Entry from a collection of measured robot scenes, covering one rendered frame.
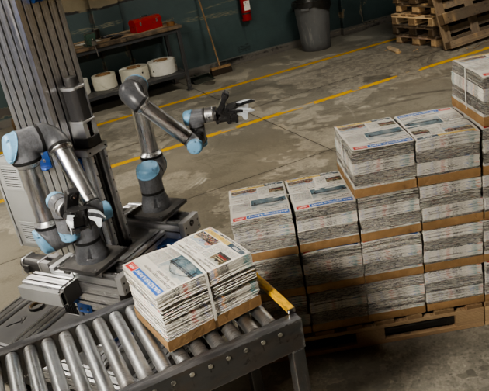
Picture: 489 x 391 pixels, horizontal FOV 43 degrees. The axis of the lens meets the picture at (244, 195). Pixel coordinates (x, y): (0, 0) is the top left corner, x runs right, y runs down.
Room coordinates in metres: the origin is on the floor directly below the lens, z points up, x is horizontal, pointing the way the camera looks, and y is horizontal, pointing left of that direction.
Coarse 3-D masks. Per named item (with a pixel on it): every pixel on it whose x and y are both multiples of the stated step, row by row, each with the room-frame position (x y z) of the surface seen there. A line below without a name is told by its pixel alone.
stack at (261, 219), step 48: (240, 192) 2.82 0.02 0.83; (288, 192) 2.75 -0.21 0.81; (336, 192) 2.62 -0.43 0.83; (432, 192) 2.51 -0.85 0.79; (240, 240) 2.51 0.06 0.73; (288, 240) 2.51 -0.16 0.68; (384, 240) 2.50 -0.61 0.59; (432, 240) 2.51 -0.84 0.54; (480, 240) 2.50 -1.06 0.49; (288, 288) 2.52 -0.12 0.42; (384, 288) 2.51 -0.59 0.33; (432, 288) 2.50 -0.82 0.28; (480, 288) 2.50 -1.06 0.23; (336, 336) 2.51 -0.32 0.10; (384, 336) 2.50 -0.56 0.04
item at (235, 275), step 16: (192, 240) 2.01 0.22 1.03; (208, 240) 1.99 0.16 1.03; (224, 240) 1.97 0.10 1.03; (208, 256) 1.88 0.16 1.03; (224, 256) 1.86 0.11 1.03; (240, 256) 1.84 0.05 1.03; (224, 272) 1.80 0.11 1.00; (240, 272) 1.83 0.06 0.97; (256, 272) 1.86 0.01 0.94; (224, 288) 1.80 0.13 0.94; (240, 288) 1.83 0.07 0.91; (256, 288) 1.86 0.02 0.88; (224, 304) 1.80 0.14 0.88; (240, 304) 1.82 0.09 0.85
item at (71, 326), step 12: (132, 300) 2.06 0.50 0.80; (96, 312) 2.02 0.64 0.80; (108, 312) 2.01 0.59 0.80; (120, 312) 2.02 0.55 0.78; (72, 324) 1.97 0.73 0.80; (108, 324) 2.00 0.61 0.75; (36, 336) 1.94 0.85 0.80; (48, 336) 1.92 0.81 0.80; (72, 336) 1.95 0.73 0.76; (96, 336) 1.98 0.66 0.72; (0, 348) 1.90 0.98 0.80; (12, 348) 1.89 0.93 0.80; (60, 348) 1.93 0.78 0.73; (0, 360) 1.86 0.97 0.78; (24, 360) 1.88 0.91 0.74; (24, 372) 1.88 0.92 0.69
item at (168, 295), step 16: (144, 256) 1.96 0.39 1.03; (160, 256) 1.94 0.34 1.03; (128, 272) 1.88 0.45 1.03; (144, 272) 1.84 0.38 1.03; (160, 272) 1.83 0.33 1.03; (176, 272) 1.81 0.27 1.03; (144, 288) 1.76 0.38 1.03; (160, 288) 1.73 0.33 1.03; (176, 288) 1.72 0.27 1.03; (192, 288) 1.74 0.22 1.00; (144, 304) 1.83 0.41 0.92; (160, 304) 1.69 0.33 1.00; (176, 304) 1.72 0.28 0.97; (192, 304) 1.74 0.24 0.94; (160, 320) 1.72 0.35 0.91; (176, 320) 1.71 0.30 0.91; (192, 320) 1.74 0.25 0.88; (176, 336) 1.70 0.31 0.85
